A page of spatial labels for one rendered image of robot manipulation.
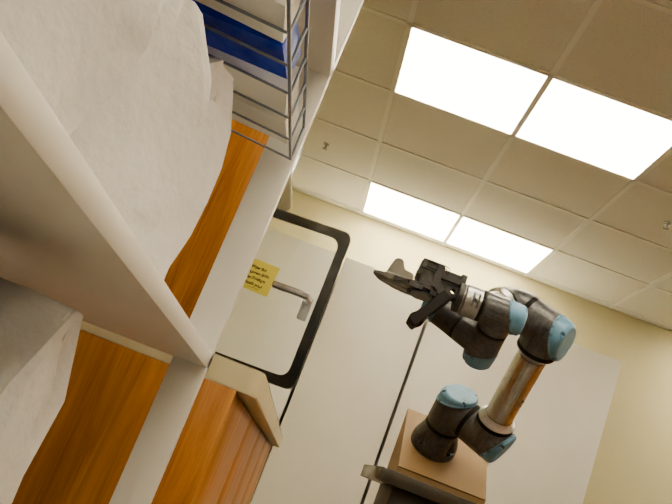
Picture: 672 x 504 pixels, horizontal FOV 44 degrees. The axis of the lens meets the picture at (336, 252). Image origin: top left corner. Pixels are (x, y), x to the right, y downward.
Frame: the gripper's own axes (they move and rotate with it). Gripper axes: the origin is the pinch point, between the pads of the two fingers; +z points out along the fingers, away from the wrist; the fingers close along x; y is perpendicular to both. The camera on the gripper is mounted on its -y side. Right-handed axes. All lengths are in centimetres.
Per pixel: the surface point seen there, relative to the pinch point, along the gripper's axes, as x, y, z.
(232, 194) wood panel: 2.4, 5.5, 38.5
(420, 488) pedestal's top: -66, -39, -35
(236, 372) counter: 63, -38, 15
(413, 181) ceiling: -270, 133, -3
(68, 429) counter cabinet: 64, -54, 34
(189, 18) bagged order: 129, -20, 22
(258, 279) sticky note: -4.6, -9.9, 26.0
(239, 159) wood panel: 2.4, 14.2, 40.3
